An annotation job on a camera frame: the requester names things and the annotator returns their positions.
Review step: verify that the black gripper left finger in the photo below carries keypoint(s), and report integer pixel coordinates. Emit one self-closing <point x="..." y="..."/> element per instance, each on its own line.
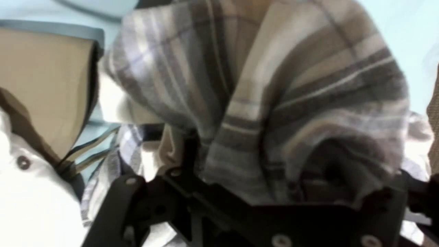
<point x="151" y="210"/>

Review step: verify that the white shirt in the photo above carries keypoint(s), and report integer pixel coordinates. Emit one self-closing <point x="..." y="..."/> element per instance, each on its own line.
<point x="31" y="200"/>

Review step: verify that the checked plaid shirt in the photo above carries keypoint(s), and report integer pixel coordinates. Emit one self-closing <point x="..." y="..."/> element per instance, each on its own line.
<point x="274" y="100"/>

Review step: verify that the beige khaki garment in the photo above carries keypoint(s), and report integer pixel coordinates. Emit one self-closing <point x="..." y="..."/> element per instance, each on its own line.
<point x="45" y="86"/>

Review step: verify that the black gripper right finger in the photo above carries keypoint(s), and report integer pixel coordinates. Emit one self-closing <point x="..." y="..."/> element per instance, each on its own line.
<point x="402" y="210"/>

